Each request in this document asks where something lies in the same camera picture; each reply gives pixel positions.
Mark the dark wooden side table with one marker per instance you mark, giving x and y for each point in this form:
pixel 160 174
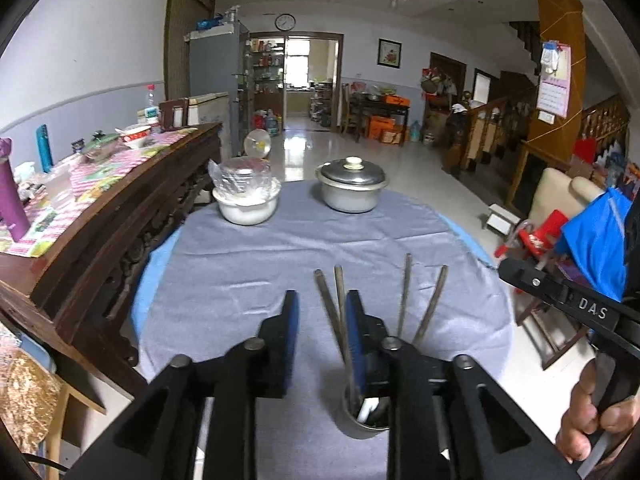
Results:
pixel 364 108

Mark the dark carved wooden sideboard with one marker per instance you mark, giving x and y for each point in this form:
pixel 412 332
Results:
pixel 75 298

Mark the grey metal utensil holder cup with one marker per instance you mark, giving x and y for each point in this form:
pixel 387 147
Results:
pixel 370 417

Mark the small electric fan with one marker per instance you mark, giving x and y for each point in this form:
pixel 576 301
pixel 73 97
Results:
pixel 257 144

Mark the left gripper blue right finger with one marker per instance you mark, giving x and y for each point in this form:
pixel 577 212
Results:
pixel 369 370

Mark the orange box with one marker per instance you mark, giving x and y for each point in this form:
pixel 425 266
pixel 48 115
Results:
pixel 378 125

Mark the white chest freezer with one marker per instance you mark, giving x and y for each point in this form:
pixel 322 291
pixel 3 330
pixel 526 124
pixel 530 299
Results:
pixel 209 108

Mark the purple thermos bottle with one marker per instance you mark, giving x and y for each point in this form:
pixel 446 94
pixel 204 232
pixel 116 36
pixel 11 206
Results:
pixel 12 210

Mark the white bowl with plastic cover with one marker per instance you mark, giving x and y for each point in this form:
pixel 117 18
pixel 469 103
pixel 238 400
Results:
pixel 245 189

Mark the teal thermos bottle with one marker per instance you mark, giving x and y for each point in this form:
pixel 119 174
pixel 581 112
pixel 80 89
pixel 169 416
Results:
pixel 44 149

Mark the white plastic spoon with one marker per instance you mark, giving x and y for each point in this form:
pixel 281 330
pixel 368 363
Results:
pixel 367 408

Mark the blue cloth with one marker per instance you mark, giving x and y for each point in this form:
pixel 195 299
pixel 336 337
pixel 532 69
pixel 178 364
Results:
pixel 595 241

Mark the grey refrigerator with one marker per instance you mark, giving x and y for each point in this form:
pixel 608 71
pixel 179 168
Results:
pixel 218 63

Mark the round wall clock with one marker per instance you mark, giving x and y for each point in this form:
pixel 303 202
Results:
pixel 285 22

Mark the white small step stool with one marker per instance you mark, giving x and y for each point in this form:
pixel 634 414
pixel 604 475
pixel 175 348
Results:
pixel 501 220

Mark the red plastic child chair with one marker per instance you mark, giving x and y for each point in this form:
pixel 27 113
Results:
pixel 538 241

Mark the person's right hand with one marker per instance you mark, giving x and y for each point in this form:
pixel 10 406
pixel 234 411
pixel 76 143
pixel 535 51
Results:
pixel 582 419

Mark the grey round tablecloth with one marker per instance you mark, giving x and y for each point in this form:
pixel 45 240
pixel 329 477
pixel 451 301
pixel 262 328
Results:
pixel 212 283

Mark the clear water bottle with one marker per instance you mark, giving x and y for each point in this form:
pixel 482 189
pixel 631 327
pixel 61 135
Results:
pixel 150 111

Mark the aluminium pot with lid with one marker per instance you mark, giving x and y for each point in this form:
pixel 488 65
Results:
pixel 351 184

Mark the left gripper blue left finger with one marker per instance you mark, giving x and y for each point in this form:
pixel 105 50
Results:
pixel 279 333

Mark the beige armchair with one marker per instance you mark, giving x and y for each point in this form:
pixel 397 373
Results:
pixel 558 191

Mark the gold patterned cloth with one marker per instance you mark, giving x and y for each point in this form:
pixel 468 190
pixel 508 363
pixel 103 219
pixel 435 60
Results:
pixel 29 398

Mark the wall calendar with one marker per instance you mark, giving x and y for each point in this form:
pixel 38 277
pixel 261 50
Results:
pixel 554 79

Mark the framed flower picture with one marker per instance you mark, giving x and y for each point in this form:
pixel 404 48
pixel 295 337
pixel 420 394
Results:
pixel 389 53

